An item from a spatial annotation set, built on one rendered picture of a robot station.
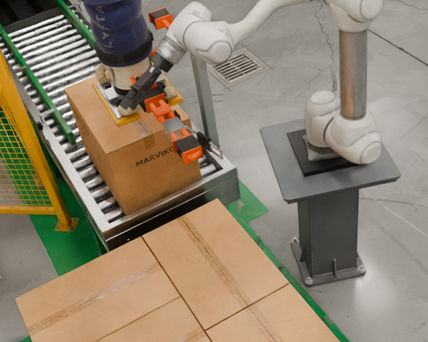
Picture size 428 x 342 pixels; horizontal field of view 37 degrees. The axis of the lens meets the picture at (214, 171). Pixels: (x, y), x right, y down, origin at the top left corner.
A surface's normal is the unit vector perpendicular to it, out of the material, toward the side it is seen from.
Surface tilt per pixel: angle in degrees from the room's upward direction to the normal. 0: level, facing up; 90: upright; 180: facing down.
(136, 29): 76
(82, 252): 0
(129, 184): 90
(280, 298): 0
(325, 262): 90
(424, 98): 0
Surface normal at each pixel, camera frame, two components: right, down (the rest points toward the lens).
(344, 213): 0.16, 0.65
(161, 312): -0.13, -0.73
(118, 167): 0.47, 0.55
